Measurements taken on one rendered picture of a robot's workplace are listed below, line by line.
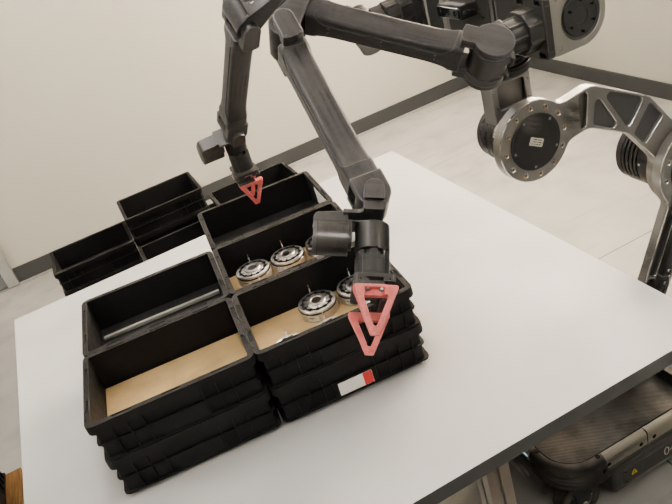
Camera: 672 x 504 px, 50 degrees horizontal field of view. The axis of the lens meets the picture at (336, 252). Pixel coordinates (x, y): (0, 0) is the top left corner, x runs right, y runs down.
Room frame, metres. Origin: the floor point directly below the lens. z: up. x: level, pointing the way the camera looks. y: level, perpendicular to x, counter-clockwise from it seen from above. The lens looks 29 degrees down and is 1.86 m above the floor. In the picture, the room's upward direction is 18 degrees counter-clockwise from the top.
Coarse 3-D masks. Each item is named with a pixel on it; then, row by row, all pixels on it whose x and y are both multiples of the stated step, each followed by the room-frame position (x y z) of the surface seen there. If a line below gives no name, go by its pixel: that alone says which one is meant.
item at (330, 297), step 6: (312, 294) 1.61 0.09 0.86; (324, 294) 1.59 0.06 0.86; (330, 294) 1.58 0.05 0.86; (300, 300) 1.60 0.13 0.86; (306, 300) 1.59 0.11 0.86; (330, 300) 1.56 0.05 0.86; (300, 306) 1.57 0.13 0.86; (306, 306) 1.56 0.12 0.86; (318, 306) 1.54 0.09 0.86; (324, 306) 1.54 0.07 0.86; (330, 306) 1.53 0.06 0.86; (306, 312) 1.53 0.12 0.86; (312, 312) 1.52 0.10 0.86; (318, 312) 1.52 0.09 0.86
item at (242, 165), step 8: (240, 152) 1.83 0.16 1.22; (248, 152) 1.85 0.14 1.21; (232, 160) 1.83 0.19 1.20; (240, 160) 1.83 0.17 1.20; (248, 160) 1.83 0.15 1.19; (232, 168) 1.88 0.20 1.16; (240, 168) 1.83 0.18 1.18; (248, 168) 1.83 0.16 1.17; (256, 168) 1.82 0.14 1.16; (240, 176) 1.80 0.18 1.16
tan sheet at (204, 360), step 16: (192, 352) 1.56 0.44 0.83; (208, 352) 1.54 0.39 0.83; (224, 352) 1.52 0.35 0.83; (240, 352) 1.50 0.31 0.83; (160, 368) 1.54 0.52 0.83; (176, 368) 1.52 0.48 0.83; (192, 368) 1.49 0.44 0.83; (208, 368) 1.47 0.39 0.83; (128, 384) 1.51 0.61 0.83; (144, 384) 1.49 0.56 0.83; (160, 384) 1.47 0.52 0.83; (176, 384) 1.45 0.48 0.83; (112, 400) 1.47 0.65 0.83; (128, 400) 1.45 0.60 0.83
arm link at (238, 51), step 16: (224, 0) 1.61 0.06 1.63; (224, 16) 1.63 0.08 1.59; (224, 32) 1.63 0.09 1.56; (256, 32) 1.55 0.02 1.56; (240, 48) 1.60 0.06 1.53; (256, 48) 1.58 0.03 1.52; (224, 64) 1.68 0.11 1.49; (240, 64) 1.64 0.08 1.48; (224, 80) 1.70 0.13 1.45; (240, 80) 1.67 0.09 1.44; (224, 96) 1.72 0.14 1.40; (240, 96) 1.71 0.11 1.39; (224, 112) 1.75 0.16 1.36; (240, 112) 1.74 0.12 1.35; (224, 128) 1.79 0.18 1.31; (240, 128) 1.77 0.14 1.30
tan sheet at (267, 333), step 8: (336, 296) 1.61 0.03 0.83; (344, 304) 1.56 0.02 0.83; (288, 312) 1.61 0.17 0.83; (296, 312) 1.60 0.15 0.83; (336, 312) 1.54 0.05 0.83; (344, 312) 1.53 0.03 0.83; (272, 320) 1.59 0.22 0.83; (280, 320) 1.58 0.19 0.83; (288, 320) 1.57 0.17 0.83; (296, 320) 1.56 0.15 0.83; (256, 328) 1.58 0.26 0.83; (264, 328) 1.57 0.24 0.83; (272, 328) 1.56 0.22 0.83; (280, 328) 1.55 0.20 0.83; (288, 328) 1.54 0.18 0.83; (296, 328) 1.52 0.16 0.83; (304, 328) 1.51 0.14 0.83; (256, 336) 1.55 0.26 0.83; (264, 336) 1.53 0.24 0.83; (272, 336) 1.52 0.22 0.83; (280, 336) 1.51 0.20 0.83; (264, 344) 1.50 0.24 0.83; (272, 344) 1.49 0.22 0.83
